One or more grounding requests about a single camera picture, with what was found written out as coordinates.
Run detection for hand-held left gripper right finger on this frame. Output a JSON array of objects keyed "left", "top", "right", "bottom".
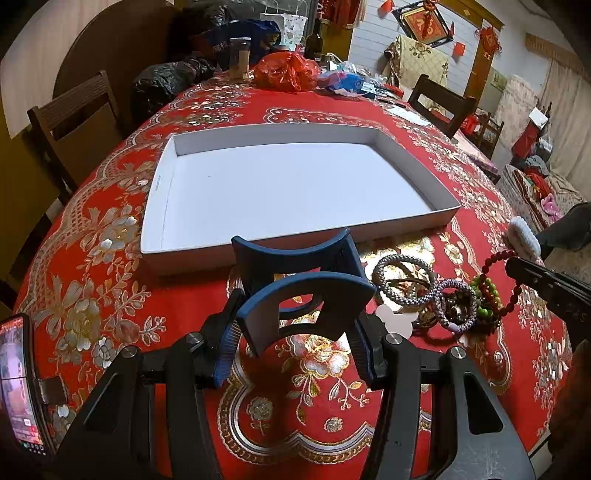
[{"left": 348, "top": 311, "right": 539, "bottom": 480}]

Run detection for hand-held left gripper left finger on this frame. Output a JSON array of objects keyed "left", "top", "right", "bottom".
[{"left": 51, "top": 288, "right": 246, "bottom": 480}]

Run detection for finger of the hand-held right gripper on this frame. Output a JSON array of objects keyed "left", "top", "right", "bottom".
[{"left": 505, "top": 256, "right": 591, "bottom": 325}]

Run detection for blue hair claw clip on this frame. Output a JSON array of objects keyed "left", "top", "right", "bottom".
[{"left": 231, "top": 227, "right": 377, "bottom": 358}]

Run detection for white mouse-shaped hair clip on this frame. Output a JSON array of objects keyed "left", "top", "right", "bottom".
[{"left": 375, "top": 305, "right": 414, "bottom": 341}]

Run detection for red bead bracelet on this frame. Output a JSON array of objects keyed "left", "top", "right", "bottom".
[{"left": 479, "top": 250, "right": 526, "bottom": 315}]

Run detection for white fluffy hair clip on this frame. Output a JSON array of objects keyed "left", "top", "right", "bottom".
[{"left": 508, "top": 217, "right": 542, "bottom": 261}]

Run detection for dark brown bead bracelet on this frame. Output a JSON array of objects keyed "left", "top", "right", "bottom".
[{"left": 414, "top": 311, "right": 465, "bottom": 343}]

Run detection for green bead bracelet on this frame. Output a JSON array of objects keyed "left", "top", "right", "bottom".
[{"left": 470, "top": 274, "right": 505, "bottom": 320}]

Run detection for white shallow cardboard box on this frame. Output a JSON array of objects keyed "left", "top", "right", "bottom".
[{"left": 140, "top": 122, "right": 461, "bottom": 278}]

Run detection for person's right forearm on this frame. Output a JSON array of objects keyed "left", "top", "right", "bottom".
[{"left": 549, "top": 342, "right": 591, "bottom": 464}]

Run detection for dark green jacket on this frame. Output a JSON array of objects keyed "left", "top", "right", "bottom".
[{"left": 537, "top": 202, "right": 591, "bottom": 253}]

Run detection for red floral tablecloth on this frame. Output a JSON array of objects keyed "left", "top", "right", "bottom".
[{"left": 14, "top": 80, "right": 573, "bottom": 480}]

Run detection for sofa with clothes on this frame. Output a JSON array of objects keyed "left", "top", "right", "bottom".
[{"left": 496, "top": 164, "right": 588, "bottom": 232}]

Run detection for red gift bag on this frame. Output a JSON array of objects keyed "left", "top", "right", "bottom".
[{"left": 512, "top": 121, "right": 542, "bottom": 158}]

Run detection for small wooden chair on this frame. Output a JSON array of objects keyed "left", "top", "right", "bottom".
[{"left": 475, "top": 113, "right": 505, "bottom": 158}]

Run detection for beige curtain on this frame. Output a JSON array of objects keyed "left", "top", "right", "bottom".
[{"left": 538, "top": 46, "right": 591, "bottom": 195}]

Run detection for white fluffy blanket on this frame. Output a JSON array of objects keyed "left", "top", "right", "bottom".
[{"left": 495, "top": 74, "right": 539, "bottom": 139}]

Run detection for smartphone with lit screen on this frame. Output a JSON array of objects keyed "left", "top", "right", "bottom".
[{"left": 0, "top": 314, "right": 52, "bottom": 462}]

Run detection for dark wooden chair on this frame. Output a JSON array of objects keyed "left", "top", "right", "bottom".
[
  {"left": 407, "top": 74, "right": 477, "bottom": 139},
  {"left": 28, "top": 69, "right": 126, "bottom": 195}
]

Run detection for white paper sheet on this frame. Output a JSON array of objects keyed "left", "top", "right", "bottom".
[{"left": 387, "top": 106, "right": 431, "bottom": 128}]

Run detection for red knot ornament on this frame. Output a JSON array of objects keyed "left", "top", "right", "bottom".
[{"left": 479, "top": 25, "right": 502, "bottom": 57}]

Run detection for black plastic bag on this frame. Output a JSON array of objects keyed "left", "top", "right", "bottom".
[{"left": 133, "top": 58, "right": 218, "bottom": 121}]

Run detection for floral draped cloth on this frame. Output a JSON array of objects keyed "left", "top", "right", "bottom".
[{"left": 385, "top": 34, "right": 450, "bottom": 89}]

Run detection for blue and white packet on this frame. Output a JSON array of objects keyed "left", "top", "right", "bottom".
[{"left": 318, "top": 69, "right": 372, "bottom": 94}]

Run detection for red plastic bag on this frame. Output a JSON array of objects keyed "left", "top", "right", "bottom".
[{"left": 253, "top": 51, "right": 321, "bottom": 93}]

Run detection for glass jar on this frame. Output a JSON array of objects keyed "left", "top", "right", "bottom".
[{"left": 229, "top": 37, "right": 253, "bottom": 78}]

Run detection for blue shopping bag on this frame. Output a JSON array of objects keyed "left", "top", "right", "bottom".
[{"left": 194, "top": 18, "right": 282, "bottom": 57}]

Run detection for dark wine bottle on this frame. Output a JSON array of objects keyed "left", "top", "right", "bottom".
[{"left": 308, "top": 18, "right": 324, "bottom": 63}]

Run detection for white paper bag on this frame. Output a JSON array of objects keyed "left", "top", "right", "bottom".
[{"left": 260, "top": 13, "right": 308, "bottom": 51}]

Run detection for round wooden tabletop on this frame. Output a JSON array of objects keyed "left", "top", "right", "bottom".
[{"left": 53, "top": 0, "right": 178, "bottom": 100}]

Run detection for red hanging clothes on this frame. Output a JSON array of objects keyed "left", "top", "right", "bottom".
[{"left": 318, "top": 0, "right": 366, "bottom": 29}]

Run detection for framed red wall decoration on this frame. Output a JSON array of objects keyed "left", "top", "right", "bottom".
[{"left": 399, "top": 4, "right": 455, "bottom": 45}]

